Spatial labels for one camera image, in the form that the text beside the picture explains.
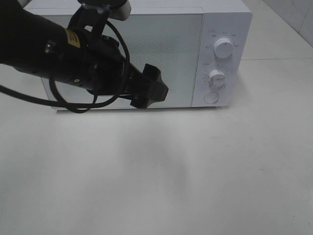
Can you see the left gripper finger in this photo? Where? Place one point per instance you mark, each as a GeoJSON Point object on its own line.
{"type": "Point", "coordinates": [151, 75]}
{"type": "Point", "coordinates": [155, 93]}

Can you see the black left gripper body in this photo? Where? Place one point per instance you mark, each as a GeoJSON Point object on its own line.
{"type": "Point", "coordinates": [95, 63]}

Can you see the white microwave door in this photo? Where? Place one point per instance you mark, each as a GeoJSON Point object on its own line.
{"type": "Point", "coordinates": [170, 43]}

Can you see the round white door button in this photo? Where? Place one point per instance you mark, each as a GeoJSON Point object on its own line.
{"type": "Point", "coordinates": [211, 98]}

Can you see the white timer knob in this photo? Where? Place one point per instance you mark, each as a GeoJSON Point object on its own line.
{"type": "Point", "coordinates": [216, 79]}

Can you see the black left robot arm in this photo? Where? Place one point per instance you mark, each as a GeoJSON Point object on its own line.
{"type": "Point", "coordinates": [29, 44]}

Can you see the white microwave oven body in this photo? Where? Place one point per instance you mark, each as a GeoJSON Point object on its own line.
{"type": "Point", "coordinates": [221, 18]}

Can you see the upper white power knob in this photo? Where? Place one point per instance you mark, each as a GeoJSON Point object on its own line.
{"type": "Point", "coordinates": [223, 47]}

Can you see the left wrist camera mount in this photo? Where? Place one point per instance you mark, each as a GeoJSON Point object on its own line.
{"type": "Point", "coordinates": [95, 13]}

